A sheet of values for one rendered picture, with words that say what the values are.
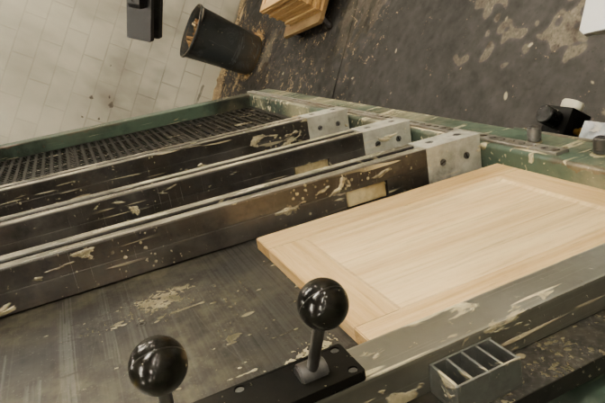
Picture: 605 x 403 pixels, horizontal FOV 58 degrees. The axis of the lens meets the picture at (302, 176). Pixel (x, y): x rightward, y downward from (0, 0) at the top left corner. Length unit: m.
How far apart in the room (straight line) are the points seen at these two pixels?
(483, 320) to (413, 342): 0.07
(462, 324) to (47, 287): 0.58
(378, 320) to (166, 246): 0.39
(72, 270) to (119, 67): 5.23
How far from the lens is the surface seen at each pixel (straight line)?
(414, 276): 0.70
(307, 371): 0.49
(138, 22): 0.66
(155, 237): 0.87
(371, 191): 0.99
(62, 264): 0.87
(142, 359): 0.37
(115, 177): 1.39
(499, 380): 0.53
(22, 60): 5.98
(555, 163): 1.00
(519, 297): 0.60
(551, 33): 2.45
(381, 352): 0.53
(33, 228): 1.10
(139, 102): 6.04
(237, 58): 5.23
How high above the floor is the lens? 1.66
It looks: 27 degrees down
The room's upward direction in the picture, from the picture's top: 72 degrees counter-clockwise
